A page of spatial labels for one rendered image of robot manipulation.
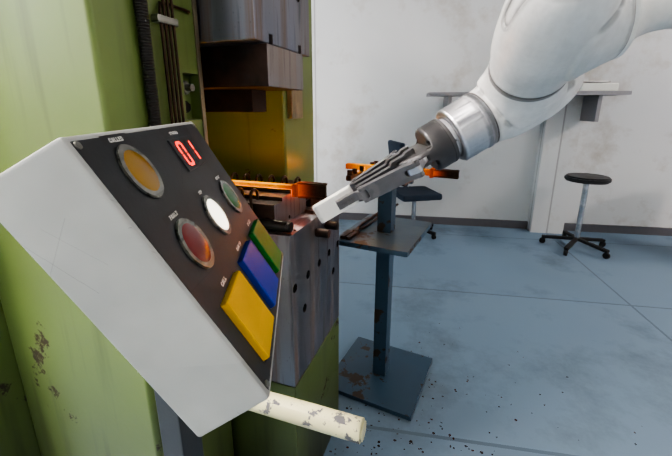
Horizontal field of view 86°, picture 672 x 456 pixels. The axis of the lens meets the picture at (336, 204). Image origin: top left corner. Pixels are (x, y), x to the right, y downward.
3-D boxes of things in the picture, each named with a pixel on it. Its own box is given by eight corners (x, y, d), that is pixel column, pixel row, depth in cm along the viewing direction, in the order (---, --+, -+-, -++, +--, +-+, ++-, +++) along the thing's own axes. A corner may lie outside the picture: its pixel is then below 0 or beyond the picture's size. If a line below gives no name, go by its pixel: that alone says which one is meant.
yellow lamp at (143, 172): (175, 189, 36) (170, 146, 35) (136, 200, 32) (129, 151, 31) (151, 187, 37) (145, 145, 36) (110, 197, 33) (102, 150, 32)
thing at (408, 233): (431, 226, 165) (432, 222, 164) (407, 257, 130) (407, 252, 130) (370, 217, 178) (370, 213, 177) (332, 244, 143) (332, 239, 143)
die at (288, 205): (306, 209, 113) (305, 183, 110) (275, 229, 94) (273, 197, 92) (195, 199, 126) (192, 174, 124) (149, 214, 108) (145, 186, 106)
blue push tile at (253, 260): (279, 279, 53) (250, 238, 51) (276, 305, 46) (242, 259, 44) (268, 285, 53) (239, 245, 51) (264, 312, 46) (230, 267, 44)
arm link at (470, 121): (477, 142, 62) (447, 160, 62) (455, 94, 60) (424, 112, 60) (507, 147, 53) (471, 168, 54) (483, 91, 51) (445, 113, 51)
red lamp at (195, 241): (224, 256, 39) (221, 217, 37) (194, 274, 34) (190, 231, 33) (200, 252, 40) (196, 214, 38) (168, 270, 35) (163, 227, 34)
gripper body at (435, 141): (470, 162, 54) (415, 194, 54) (447, 155, 62) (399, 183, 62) (449, 117, 52) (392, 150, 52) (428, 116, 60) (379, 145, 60)
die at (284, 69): (303, 90, 104) (302, 54, 101) (268, 86, 85) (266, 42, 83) (184, 92, 117) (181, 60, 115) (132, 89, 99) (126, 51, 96)
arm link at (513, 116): (457, 111, 63) (466, 62, 51) (536, 65, 63) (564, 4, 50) (495, 159, 59) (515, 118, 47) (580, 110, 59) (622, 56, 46)
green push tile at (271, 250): (282, 252, 63) (258, 217, 60) (280, 271, 56) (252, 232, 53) (273, 258, 63) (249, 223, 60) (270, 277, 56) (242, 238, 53)
